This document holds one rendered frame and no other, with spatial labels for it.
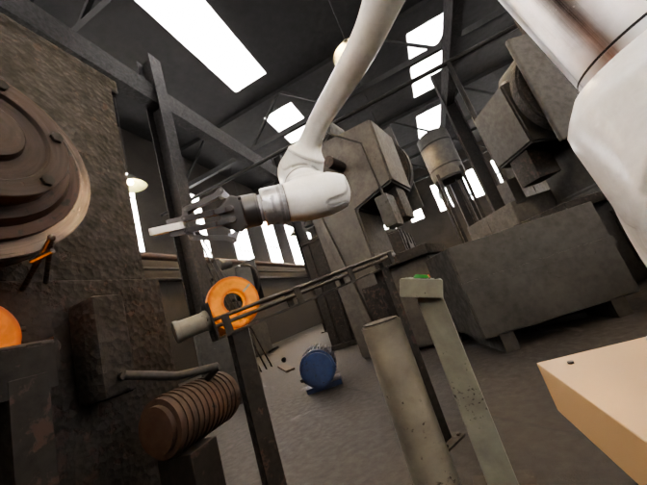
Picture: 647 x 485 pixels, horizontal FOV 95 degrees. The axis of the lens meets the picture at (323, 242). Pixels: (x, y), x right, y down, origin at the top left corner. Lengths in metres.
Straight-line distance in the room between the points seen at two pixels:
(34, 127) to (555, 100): 3.42
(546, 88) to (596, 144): 3.25
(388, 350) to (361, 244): 2.23
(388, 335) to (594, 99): 0.72
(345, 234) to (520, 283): 1.63
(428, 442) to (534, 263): 1.67
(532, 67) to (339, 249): 2.42
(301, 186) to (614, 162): 0.52
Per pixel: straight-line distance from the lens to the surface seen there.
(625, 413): 0.44
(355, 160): 3.20
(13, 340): 0.84
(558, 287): 2.46
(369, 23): 0.67
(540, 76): 3.58
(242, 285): 0.96
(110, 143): 1.40
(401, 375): 0.90
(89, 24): 7.01
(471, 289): 2.22
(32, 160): 0.89
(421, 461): 0.98
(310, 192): 0.66
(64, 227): 0.94
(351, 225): 3.10
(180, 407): 0.79
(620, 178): 0.28
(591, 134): 0.30
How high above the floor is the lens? 0.60
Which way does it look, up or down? 12 degrees up
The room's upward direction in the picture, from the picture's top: 18 degrees counter-clockwise
